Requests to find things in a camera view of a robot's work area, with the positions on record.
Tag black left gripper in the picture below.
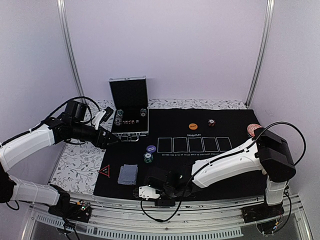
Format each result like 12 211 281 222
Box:
72 121 122 149

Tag long poker chip stack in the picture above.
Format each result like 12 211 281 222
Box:
114 109 124 126

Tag green poker chip pile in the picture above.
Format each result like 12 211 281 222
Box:
143 152 154 164

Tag blue patterned card deck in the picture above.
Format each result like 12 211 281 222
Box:
117 164 138 186

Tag purple small blind button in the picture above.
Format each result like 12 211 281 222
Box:
146 145 157 153

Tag short poker chip stack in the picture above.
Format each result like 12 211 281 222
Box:
140 108 147 117

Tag orange big blind button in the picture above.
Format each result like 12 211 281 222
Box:
188 123 198 131

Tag orange black poker chips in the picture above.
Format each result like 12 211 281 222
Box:
207 119 216 127

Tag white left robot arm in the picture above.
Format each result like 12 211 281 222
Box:
0 97 120 217

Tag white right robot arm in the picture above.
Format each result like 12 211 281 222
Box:
137 127 296 218

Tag red dice row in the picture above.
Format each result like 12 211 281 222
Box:
122 120 140 125

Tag red triangle all-in marker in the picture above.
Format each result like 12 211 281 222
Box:
98 164 110 178

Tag floral white tablecloth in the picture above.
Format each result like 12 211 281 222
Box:
49 99 247 195

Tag aluminium poker chip case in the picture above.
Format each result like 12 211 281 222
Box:
109 76 149 143

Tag black poker mat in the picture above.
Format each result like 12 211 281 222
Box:
93 108 258 200

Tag red patterned round tin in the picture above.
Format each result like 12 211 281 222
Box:
247 123 262 138

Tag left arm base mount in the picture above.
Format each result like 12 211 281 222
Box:
48 193 92 223

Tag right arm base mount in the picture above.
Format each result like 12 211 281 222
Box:
241 202 285 223

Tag left aluminium frame post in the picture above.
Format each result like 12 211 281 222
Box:
56 0 85 96

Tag aluminium frame post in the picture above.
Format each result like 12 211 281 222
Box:
245 0 275 108
56 0 85 96

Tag right aluminium frame post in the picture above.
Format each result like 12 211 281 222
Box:
245 0 275 108

